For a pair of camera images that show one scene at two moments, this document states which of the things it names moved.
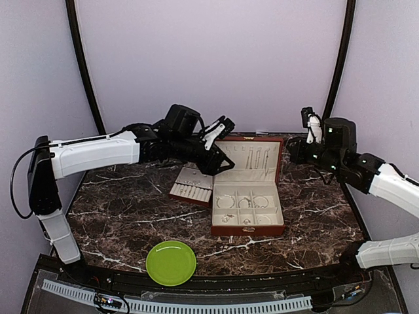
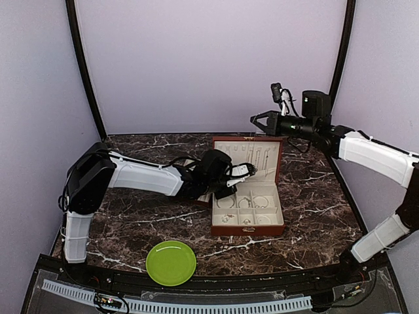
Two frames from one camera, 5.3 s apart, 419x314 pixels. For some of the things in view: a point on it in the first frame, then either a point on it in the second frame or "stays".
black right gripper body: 325,161 to 273,131
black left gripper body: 208,165 to 222,195
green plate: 171,263 stays
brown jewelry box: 247,200 stays
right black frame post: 342,61 stays
